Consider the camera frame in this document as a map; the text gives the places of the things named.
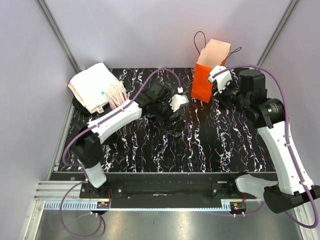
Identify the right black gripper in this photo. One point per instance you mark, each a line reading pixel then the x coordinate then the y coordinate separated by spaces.
pixel 221 95

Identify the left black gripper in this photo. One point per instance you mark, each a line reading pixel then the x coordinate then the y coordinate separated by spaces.
pixel 167 124

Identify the orange paper bag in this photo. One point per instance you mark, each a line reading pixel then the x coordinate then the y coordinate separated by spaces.
pixel 215 53

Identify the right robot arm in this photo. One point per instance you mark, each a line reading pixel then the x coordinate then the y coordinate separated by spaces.
pixel 293 187

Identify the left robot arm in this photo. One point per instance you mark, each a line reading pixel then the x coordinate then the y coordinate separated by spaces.
pixel 157 101

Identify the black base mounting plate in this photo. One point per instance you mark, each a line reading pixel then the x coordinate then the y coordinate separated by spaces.
pixel 165 191

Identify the white napkin stack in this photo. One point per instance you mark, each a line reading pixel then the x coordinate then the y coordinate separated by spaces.
pixel 90 87

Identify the black round napkin base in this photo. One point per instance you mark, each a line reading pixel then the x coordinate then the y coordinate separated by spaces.
pixel 79 107

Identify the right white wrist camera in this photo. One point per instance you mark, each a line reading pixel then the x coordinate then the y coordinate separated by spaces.
pixel 219 78

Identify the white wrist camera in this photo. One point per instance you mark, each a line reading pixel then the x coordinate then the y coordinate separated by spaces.
pixel 219 78
pixel 178 100

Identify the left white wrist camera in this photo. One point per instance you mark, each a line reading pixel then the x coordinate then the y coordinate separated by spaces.
pixel 178 100

